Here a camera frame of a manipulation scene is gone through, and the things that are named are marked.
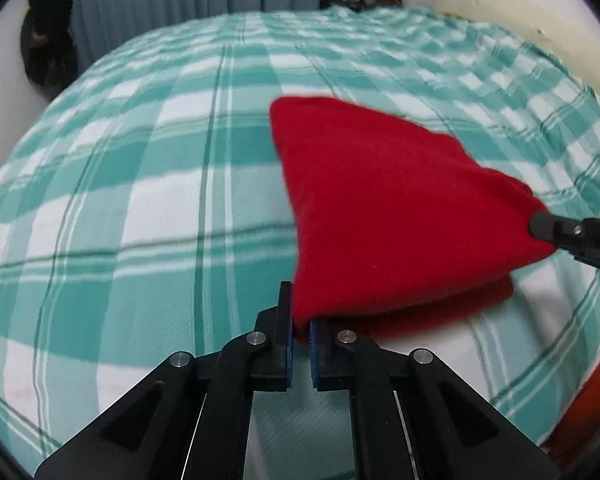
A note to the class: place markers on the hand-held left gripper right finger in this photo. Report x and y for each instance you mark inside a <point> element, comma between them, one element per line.
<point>314,357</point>

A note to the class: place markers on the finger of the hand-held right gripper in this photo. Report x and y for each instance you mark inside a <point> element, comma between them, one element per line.
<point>555,230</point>

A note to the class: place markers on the green white plaid blanket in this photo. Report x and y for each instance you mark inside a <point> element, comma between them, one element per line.
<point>130,210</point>

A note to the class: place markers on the orange fleece garment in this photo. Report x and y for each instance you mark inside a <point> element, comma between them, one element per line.
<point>595,400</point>

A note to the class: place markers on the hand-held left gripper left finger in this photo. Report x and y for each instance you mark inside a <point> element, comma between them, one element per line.
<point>289,345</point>

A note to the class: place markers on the dark hanging clothing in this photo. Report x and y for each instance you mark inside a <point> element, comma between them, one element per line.
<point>50,35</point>

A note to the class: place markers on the red sweater with white figure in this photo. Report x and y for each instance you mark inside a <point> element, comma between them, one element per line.
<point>380,210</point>

